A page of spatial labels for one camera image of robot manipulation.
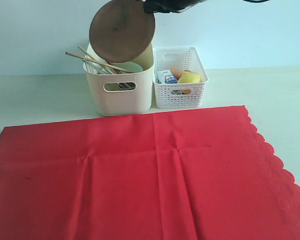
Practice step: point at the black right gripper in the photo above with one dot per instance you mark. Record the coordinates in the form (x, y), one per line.
(168, 6)

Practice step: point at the wooden chopstick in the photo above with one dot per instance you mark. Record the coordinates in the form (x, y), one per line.
(122, 86)
(99, 62)

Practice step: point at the cream plastic bin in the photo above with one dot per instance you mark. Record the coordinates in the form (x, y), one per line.
(110, 100)

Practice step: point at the white ceramic bowl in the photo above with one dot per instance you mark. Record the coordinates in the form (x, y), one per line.
(130, 66)

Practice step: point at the white blue milk carton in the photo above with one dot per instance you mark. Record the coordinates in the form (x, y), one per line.
(166, 77)

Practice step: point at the brown wooden plate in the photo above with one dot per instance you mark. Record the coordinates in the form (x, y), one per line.
(121, 30)

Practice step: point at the white woven plastic basket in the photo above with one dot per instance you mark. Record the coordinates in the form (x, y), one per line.
(178, 95)

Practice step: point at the red table cloth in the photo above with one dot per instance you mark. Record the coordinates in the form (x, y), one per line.
(201, 174)

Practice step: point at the yellow lemon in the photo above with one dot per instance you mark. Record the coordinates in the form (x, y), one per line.
(188, 77)

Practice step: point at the steel table knife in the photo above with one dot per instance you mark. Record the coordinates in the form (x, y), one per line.
(90, 65)

